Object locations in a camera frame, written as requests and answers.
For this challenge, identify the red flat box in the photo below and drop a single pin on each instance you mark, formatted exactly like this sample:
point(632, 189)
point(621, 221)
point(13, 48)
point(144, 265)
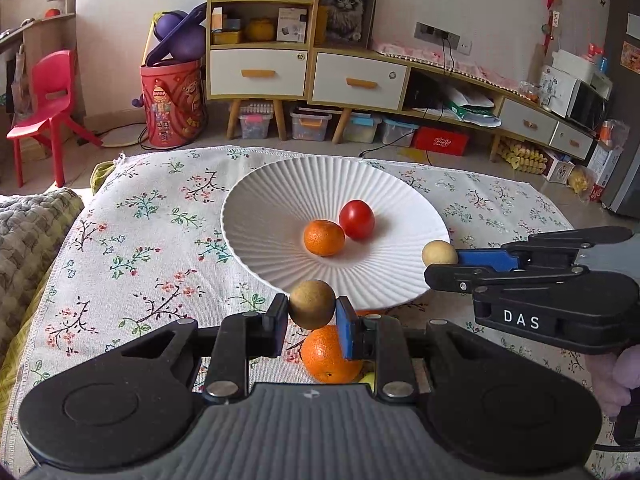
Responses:
point(441, 141)

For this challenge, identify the white microwave oven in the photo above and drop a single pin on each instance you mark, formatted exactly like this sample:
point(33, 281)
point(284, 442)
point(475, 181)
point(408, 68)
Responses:
point(567, 95)

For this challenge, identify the pink lace cloth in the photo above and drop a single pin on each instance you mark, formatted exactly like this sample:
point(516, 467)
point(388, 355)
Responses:
point(450, 62)

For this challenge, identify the white ribbed plate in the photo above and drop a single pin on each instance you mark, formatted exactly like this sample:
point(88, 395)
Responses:
point(280, 210)

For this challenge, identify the purple round toy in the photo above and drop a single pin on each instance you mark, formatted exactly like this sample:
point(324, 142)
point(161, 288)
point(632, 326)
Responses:
point(182, 35)

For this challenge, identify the small mandarin orange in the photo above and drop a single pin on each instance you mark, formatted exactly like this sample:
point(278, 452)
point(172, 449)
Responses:
point(324, 238)

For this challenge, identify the floral tablecloth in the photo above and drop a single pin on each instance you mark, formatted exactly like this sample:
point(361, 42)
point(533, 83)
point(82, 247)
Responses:
point(150, 240)

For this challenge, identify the framed cat picture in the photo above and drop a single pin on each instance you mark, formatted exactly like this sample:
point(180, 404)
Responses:
point(347, 12)

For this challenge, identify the white carton box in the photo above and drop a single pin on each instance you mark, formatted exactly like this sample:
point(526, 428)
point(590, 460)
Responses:
point(291, 25)

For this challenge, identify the grey checked blanket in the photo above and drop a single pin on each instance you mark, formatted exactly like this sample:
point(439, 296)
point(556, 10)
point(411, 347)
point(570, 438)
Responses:
point(30, 240)

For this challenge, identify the stack of yellow blocks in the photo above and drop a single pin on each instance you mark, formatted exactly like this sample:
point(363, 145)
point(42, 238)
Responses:
point(522, 157)

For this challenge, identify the tall wooden shelf cabinet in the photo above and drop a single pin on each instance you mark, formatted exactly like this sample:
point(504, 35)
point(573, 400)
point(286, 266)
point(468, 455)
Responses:
point(260, 67)

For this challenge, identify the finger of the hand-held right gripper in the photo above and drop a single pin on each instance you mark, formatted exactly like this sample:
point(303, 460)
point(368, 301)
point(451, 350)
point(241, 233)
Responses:
point(487, 259)
point(452, 278)

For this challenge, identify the red printed toy bin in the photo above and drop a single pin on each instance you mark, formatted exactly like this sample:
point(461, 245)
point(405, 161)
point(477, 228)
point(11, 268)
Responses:
point(172, 105)

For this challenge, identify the red plastic chair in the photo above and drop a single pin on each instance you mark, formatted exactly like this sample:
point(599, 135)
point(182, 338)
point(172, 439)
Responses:
point(50, 90)

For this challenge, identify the person's right hand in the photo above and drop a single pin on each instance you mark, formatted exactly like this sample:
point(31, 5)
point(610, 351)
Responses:
point(611, 380)

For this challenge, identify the red tomato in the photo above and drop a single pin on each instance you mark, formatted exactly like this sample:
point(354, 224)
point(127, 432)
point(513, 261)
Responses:
point(357, 219)

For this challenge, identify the grey refrigerator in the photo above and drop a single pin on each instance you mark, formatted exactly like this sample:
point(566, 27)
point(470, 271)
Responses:
point(622, 110)

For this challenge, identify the clear storage bin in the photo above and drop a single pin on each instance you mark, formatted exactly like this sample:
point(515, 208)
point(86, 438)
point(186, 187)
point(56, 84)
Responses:
point(310, 126)
point(400, 133)
point(362, 130)
point(256, 124)

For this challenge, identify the grey wall socket strip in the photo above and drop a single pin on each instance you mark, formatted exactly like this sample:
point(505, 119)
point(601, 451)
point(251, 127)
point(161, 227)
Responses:
point(436, 35)

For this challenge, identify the long low wooden cabinet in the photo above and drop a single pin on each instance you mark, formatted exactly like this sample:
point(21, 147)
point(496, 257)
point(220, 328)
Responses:
point(360, 80)

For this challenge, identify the large orange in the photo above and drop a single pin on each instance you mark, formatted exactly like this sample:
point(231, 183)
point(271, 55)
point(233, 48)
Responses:
point(322, 355)

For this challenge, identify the beige round fruit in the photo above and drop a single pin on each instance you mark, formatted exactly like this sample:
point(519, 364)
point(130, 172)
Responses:
point(439, 253)

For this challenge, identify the yellow jar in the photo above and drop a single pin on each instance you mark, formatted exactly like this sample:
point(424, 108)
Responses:
point(261, 30)

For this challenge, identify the brown round fruit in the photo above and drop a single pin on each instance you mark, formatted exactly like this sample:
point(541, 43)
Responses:
point(312, 305)

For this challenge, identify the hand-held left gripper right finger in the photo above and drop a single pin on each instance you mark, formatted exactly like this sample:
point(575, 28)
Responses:
point(346, 327)

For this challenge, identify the pile of white papers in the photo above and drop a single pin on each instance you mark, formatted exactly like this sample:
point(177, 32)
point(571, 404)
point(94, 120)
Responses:
point(472, 107)

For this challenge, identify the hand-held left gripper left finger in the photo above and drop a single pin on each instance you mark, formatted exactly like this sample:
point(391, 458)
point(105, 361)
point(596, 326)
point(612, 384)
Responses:
point(276, 327)

